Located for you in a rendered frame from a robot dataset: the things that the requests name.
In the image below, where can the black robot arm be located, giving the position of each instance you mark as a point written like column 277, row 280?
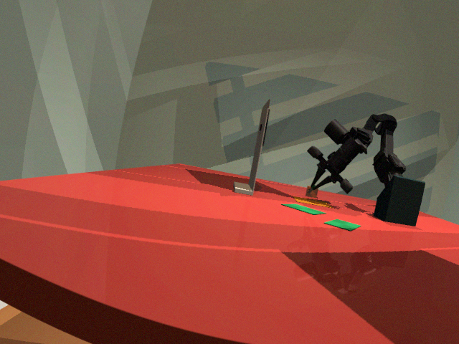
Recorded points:
column 386, row 163

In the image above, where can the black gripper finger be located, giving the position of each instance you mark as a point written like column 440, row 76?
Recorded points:
column 324, row 181
column 319, row 174

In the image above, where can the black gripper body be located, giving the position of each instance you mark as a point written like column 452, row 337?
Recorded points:
column 338, row 161

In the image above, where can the small brown block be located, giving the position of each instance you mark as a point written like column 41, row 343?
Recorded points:
column 313, row 193

